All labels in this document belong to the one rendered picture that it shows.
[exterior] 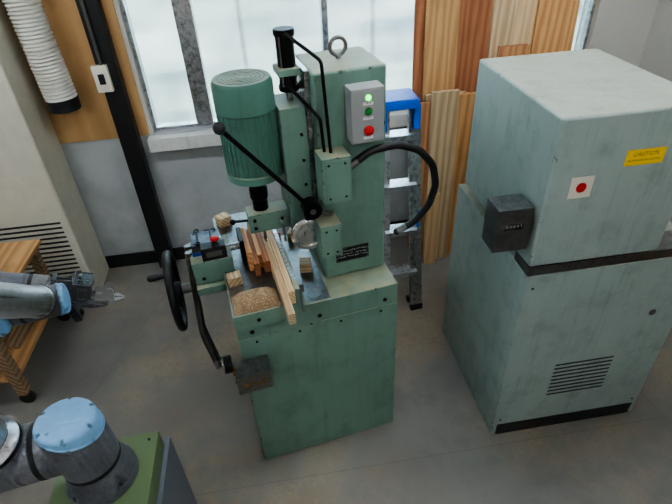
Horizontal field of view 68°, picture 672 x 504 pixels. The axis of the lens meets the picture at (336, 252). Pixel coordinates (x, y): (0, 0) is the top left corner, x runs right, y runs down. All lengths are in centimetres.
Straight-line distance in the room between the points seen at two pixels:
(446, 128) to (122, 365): 210
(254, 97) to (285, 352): 88
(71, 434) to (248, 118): 93
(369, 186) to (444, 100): 124
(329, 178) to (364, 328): 63
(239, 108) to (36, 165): 164
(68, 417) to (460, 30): 244
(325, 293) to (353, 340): 24
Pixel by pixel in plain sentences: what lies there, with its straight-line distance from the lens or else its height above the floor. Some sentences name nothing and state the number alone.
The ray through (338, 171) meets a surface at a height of 126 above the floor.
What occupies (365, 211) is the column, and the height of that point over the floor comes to 105.
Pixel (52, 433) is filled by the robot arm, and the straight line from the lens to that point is 147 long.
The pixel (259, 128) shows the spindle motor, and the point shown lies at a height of 138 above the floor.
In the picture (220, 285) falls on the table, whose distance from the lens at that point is 173.
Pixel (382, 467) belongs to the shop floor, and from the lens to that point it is 225.
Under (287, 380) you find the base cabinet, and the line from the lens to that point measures 194.
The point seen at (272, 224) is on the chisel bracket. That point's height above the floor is 102.
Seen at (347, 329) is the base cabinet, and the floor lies 64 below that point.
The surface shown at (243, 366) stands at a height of 62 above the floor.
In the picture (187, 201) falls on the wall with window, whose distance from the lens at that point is 321.
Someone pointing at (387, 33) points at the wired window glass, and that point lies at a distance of 300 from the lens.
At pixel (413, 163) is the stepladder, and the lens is 247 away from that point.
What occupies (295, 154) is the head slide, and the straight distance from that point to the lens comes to 156.
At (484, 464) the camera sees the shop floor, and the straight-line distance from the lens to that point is 230.
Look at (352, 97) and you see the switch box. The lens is 144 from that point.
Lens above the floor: 193
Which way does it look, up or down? 36 degrees down
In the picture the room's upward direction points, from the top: 3 degrees counter-clockwise
